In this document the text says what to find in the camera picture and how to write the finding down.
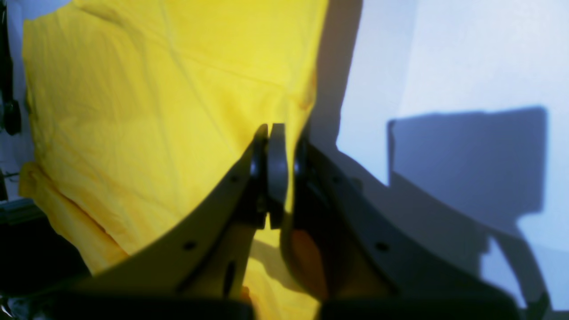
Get orange T-shirt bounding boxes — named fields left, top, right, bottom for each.
left=18, top=0, right=329, bottom=320

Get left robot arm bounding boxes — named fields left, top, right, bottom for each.
left=0, top=0, right=22, bottom=136

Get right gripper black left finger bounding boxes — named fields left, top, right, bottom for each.
left=27, top=124, right=269, bottom=320

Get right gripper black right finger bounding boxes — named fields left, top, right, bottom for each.
left=268, top=124, right=549, bottom=320

